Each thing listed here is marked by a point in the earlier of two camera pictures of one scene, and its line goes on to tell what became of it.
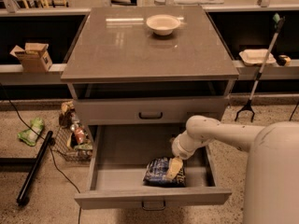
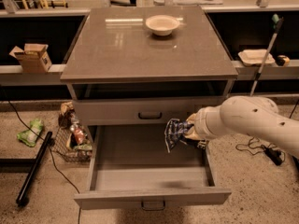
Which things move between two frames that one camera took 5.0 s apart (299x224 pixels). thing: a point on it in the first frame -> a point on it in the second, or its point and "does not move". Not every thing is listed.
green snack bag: [30, 136] does not move
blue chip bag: [156, 171] -> [175, 130]
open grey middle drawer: [118, 157] does not move
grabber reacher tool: [277, 20] does not move
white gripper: [181, 150] -> [201, 123]
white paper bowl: [163, 24] does not move
